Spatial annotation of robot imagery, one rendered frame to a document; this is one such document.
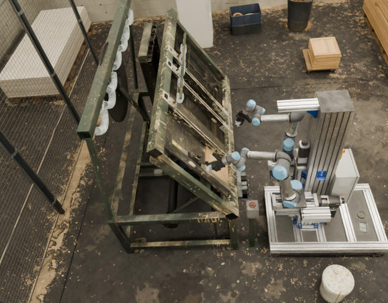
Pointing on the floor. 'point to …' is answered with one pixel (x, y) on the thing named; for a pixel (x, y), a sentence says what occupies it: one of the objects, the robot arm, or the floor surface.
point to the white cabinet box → (197, 20)
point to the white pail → (336, 283)
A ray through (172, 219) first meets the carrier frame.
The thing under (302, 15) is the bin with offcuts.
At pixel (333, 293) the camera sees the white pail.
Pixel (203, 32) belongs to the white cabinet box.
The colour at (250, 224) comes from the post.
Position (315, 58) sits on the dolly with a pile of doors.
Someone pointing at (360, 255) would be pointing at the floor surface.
